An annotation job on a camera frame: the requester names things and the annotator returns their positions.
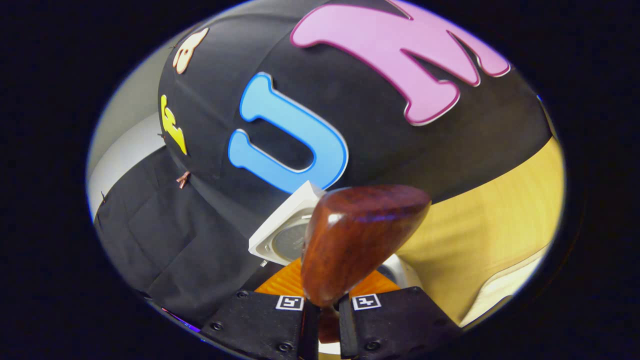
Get black backdrop cloth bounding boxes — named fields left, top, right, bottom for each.
left=92, top=0, right=553, bottom=326

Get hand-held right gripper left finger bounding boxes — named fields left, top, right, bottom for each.
left=200, top=257, right=321, bottom=360

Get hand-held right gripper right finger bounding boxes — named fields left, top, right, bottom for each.
left=339, top=269, right=463, bottom=360

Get white rice cooker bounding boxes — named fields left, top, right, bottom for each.
left=248, top=181, right=423, bottom=291

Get brown wooden spoon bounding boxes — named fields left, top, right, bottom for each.
left=300, top=184, right=432, bottom=345

